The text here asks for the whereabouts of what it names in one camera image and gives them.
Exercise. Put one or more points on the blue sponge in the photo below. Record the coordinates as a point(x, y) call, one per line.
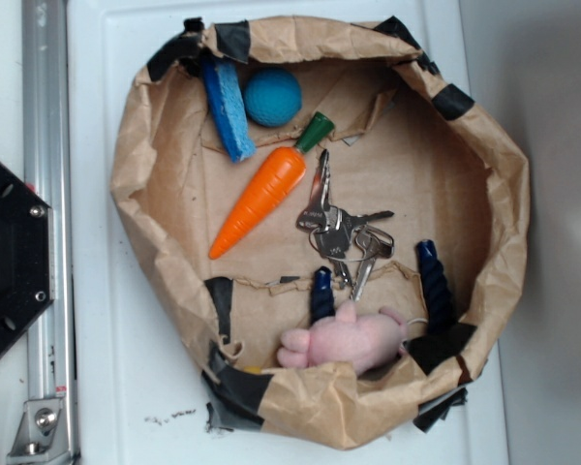
point(226, 104)

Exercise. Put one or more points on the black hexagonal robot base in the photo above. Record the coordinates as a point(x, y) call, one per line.
point(25, 277)

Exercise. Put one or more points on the brown paper bag bin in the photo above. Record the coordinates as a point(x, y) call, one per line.
point(405, 140)

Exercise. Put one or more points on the orange plastic toy carrot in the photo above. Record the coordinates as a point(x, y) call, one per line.
point(276, 177)

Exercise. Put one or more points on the bunch of silver keys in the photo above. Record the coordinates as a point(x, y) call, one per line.
point(333, 231)

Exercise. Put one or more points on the pink plush pig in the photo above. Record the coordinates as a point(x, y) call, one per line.
point(363, 341)

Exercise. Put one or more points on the blue foam ball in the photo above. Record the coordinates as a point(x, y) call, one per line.
point(272, 97)

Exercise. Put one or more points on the yellow rubber duck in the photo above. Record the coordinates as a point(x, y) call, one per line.
point(252, 370)

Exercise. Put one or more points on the aluminium rail frame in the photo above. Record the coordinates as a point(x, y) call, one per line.
point(48, 431)

